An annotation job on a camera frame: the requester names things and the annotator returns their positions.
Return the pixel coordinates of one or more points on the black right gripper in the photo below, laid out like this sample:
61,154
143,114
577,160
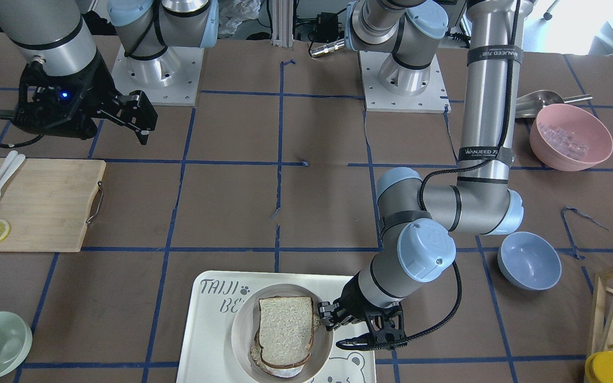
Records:
95,85

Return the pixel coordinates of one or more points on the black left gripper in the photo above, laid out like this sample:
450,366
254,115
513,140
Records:
353,301

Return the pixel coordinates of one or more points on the white bread slice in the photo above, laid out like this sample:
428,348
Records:
290,305

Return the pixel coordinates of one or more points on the cream round plate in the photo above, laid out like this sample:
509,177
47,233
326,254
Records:
246,323

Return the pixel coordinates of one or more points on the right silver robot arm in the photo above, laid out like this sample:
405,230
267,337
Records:
55,33

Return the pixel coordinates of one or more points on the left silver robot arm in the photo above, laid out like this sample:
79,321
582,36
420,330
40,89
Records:
417,214

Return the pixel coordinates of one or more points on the wooden cutting board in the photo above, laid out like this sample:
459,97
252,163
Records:
47,203

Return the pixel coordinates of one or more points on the cream bear tray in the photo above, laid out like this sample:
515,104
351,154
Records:
216,298

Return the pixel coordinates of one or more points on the blue bowl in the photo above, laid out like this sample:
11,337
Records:
529,262

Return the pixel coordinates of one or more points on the yellow mug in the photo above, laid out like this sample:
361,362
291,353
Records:
599,367

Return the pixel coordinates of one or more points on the pink bowl with ice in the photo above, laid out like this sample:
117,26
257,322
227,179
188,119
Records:
567,138

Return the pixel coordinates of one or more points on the metal scoop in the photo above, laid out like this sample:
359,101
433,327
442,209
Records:
529,105

